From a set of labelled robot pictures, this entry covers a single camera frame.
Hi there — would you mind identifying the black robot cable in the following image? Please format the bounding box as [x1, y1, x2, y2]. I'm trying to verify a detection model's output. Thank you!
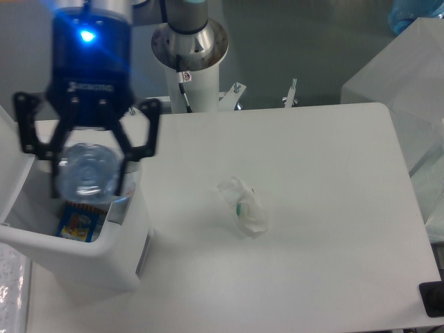
[175, 55, 194, 114]

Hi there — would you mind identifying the blue water jug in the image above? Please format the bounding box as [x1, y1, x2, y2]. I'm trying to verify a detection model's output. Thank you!
[388, 0, 443, 35]

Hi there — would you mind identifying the colourful snack packet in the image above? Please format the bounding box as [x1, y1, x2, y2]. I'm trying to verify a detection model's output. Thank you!
[55, 202, 108, 243]

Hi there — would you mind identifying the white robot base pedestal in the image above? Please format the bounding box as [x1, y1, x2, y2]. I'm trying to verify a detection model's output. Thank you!
[151, 19, 229, 114]

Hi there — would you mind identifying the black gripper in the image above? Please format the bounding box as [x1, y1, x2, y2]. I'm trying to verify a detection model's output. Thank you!
[12, 6, 160, 198]

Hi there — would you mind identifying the clear plastic sheet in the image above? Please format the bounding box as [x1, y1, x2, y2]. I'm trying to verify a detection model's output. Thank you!
[1, 244, 31, 332]

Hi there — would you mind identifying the white trash can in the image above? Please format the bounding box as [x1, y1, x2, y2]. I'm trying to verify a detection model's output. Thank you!
[1, 110, 153, 291]

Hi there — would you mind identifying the clear plastic water bottle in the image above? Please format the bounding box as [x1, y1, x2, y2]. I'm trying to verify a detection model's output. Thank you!
[55, 143, 120, 205]

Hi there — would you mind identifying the black device at table edge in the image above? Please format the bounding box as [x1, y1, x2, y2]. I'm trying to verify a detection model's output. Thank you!
[419, 281, 443, 318]

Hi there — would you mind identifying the crumpled white paper wrapper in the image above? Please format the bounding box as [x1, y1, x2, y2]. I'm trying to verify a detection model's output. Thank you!
[217, 177, 268, 238]

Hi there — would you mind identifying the right metal table clamp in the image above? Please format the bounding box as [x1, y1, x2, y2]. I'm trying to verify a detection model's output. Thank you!
[282, 78, 298, 108]

